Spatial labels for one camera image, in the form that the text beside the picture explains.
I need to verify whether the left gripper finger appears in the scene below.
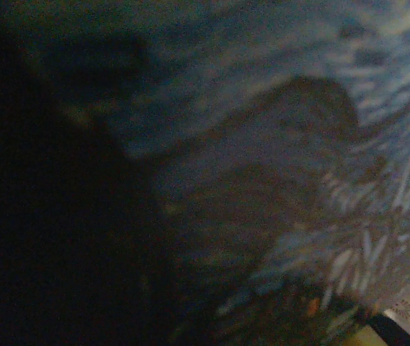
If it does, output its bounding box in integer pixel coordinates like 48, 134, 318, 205
0, 32, 177, 346

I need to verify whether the blue patterned pouch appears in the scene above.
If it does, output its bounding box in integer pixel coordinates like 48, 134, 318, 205
0, 0, 410, 346

